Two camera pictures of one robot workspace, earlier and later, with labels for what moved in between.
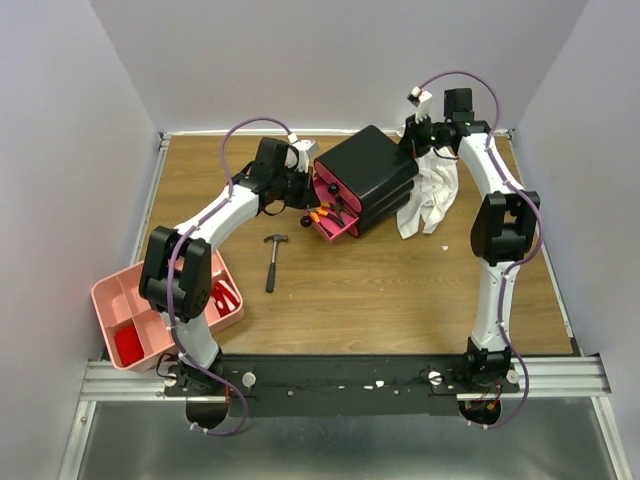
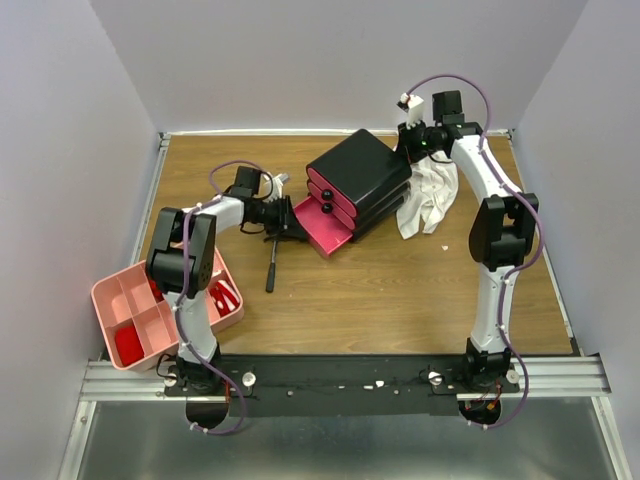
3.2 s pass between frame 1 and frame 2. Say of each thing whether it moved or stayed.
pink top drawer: moved
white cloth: stayed
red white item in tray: stayed
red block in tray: stayed
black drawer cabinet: moved
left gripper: moved
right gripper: stayed
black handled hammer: stayed
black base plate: stayed
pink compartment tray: stayed
